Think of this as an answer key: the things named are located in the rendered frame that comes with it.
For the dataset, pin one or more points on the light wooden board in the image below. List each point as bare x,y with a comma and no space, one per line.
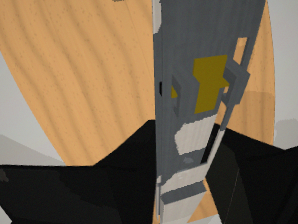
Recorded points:
86,69

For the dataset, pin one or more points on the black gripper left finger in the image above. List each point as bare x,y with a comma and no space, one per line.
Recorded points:
119,189

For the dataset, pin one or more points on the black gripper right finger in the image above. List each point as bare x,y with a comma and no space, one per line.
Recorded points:
253,182

